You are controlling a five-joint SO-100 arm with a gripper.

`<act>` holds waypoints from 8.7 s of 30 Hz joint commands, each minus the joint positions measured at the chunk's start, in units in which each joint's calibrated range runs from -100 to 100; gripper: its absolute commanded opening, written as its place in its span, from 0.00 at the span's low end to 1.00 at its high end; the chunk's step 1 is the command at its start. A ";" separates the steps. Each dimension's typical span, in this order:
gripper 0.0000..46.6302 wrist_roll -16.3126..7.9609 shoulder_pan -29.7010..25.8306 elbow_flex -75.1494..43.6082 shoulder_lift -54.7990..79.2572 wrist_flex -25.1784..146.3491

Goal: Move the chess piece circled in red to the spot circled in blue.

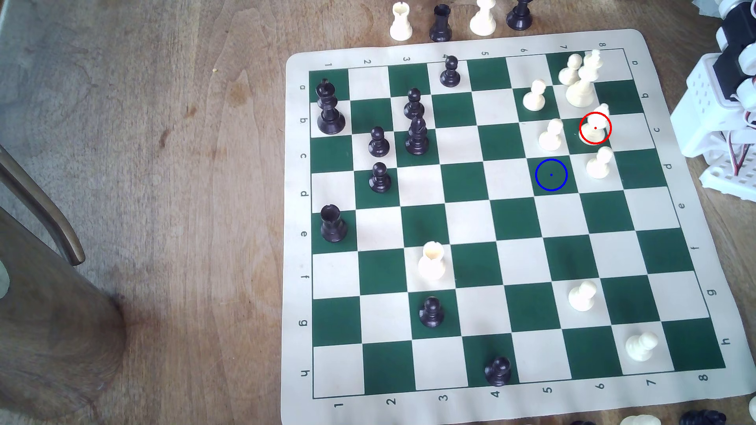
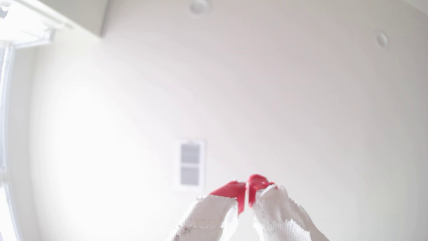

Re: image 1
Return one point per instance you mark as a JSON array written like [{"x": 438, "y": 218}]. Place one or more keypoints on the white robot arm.
[{"x": 706, "y": 112}]

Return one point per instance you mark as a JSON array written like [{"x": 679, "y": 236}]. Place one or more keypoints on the white chess piece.
[
  {"x": 639, "y": 420},
  {"x": 753, "y": 408}
]

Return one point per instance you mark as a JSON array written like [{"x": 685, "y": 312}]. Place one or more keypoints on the black chess pawn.
[
  {"x": 450, "y": 75},
  {"x": 378, "y": 146},
  {"x": 414, "y": 108},
  {"x": 380, "y": 182},
  {"x": 432, "y": 316},
  {"x": 498, "y": 374}
]

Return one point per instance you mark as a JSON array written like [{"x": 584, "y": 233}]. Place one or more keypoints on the white chess rook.
[
  {"x": 432, "y": 262},
  {"x": 401, "y": 25}
]

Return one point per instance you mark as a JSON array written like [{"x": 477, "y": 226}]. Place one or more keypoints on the white chess bishop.
[{"x": 483, "y": 20}]

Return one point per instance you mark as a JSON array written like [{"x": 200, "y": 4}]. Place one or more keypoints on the black chess bishop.
[{"x": 417, "y": 141}]

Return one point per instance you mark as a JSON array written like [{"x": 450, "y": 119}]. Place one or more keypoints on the tall black chess piece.
[{"x": 520, "y": 17}]

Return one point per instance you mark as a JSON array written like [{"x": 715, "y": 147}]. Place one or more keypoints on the black chess rook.
[
  {"x": 440, "y": 26},
  {"x": 334, "y": 227}
]

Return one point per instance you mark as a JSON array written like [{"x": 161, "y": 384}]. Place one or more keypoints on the green white chess mat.
[{"x": 472, "y": 224}]

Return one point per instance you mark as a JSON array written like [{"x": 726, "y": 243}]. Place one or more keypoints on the dark curved metal bar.
[{"x": 44, "y": 212}]

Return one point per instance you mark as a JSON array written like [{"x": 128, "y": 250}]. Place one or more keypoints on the black chess king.
[{"x": 330, "y": 118}]

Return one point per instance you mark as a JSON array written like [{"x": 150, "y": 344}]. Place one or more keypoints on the white chess pawn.
[
  {"x": 550, "y": 139},
  {"x": 570, "y": 74},
  {"x": 582, "y": 298},
  {"x": 534, "y": 99},
  {"x": 594, "y": 131},
  {"x": 639, "y": 348},
  {"x": 598, "y": 167}
]

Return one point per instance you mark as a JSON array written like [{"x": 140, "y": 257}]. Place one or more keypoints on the white chess king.
[{"x": 582, "y": 91}]

